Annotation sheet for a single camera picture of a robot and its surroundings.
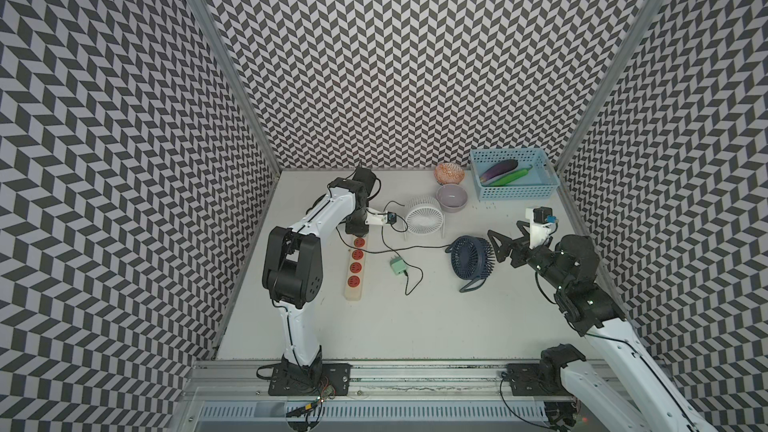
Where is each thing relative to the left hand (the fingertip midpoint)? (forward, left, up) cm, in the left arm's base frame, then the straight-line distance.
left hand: (354, 221), depth 93 cm
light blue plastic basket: (+23, -69, -7) cm, 73 cm away
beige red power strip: (-14, -1, -6) cm, 16 cm away
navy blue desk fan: (-14, -35, +1) cm, 38 cm away
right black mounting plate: (-42, -46, -8) cm, 63 cm away
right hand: (-13, -41, +14) cm, 45 cm away
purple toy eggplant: (+26, -53, -3) cm, 59 cm away
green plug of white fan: (-12, -14, -6) cm, 19 cm away
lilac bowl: (+14, -34, -6) cm, 37 cm away
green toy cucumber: (+23, -56, -5) cm, 61 cm away
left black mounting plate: (-42, +1, -7) cm, 43 cm away
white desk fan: (+3, -22, -1) cm, 23 cm away
